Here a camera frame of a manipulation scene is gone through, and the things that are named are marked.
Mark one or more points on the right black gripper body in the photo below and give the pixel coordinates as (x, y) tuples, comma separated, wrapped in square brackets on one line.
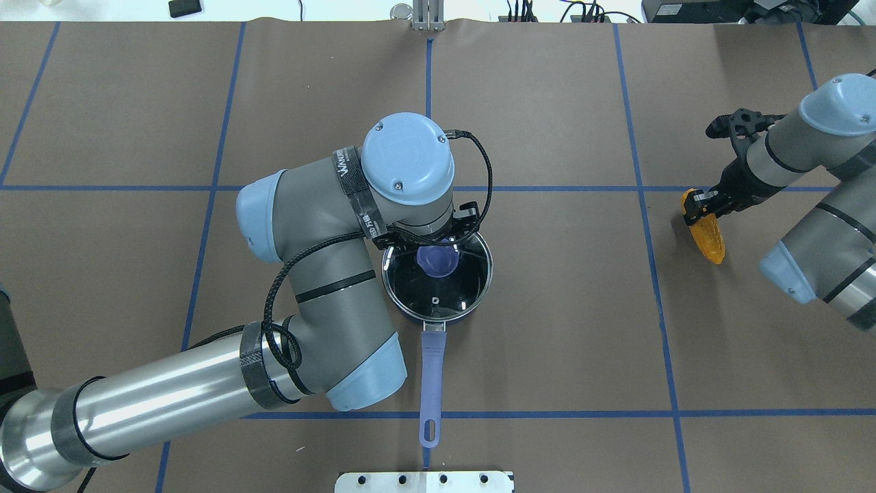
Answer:
[(735, 179)]

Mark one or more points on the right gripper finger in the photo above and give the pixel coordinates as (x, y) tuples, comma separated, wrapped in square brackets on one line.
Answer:
[(697, 204)]

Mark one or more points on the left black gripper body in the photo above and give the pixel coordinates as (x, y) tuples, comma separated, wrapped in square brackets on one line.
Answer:
[(399, 237)]

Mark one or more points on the yellow corn cob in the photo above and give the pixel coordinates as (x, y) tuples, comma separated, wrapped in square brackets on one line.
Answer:
[(708, 237)]

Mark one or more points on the blue saucepan with handle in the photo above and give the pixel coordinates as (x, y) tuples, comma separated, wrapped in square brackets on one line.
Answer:
[(433, 340)]

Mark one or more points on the glass lid purple knob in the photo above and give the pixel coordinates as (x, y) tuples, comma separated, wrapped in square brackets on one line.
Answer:
[(438, 284)]

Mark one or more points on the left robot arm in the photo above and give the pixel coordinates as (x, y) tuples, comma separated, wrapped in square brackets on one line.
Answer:
[(324, 327)]

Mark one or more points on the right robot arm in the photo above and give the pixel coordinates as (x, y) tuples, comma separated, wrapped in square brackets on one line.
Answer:
[(829, 253)]

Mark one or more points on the black small device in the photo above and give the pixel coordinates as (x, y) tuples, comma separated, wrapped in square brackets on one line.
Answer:
[(180, 8)]

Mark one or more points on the aluminium frame post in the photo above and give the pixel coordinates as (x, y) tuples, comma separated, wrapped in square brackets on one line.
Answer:
[(428, 15)]

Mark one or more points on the metal base plate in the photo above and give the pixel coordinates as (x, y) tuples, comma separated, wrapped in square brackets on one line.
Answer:
[(427, 481)]

